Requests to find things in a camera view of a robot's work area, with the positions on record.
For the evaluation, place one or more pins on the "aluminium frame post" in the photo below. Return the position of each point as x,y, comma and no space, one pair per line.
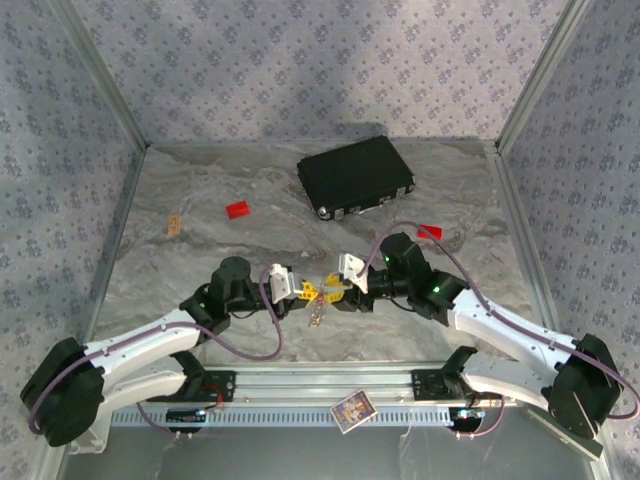
544,70
102,70

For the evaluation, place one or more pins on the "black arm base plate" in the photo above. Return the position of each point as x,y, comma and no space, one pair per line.
422,382
225,385

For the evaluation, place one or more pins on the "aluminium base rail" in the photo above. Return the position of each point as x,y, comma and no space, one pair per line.
325,382

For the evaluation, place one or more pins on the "small printed card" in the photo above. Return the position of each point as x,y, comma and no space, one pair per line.
354,411

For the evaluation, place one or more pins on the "grey metal bar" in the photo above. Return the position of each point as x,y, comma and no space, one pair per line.
590,447

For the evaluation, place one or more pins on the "red toy brick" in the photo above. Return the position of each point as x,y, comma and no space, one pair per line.
431,232
237,210

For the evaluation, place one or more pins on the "small tan wooden tag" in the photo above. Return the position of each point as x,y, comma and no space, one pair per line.
174,225

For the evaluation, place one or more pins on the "metal key plate with rings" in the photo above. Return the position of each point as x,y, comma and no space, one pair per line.
317,312

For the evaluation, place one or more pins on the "small circuit board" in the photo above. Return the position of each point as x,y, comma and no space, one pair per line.
185,415
467,415

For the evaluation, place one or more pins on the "black briefcase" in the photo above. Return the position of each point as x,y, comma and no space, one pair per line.
355,172

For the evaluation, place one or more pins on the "white plastic bracket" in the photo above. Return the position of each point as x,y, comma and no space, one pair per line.
95,440

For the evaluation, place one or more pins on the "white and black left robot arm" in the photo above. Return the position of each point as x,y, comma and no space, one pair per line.
145,335

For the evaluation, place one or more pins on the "aluminium side rail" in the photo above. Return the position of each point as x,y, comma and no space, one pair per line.
114,245
530,250

